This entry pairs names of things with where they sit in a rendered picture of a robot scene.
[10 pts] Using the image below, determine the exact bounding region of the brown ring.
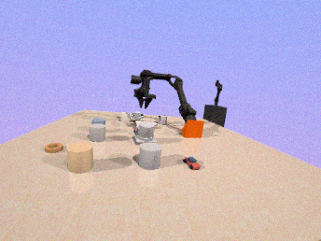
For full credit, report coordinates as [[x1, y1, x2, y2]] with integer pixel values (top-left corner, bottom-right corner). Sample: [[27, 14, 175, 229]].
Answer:
[[45, 143, 63, 153]]

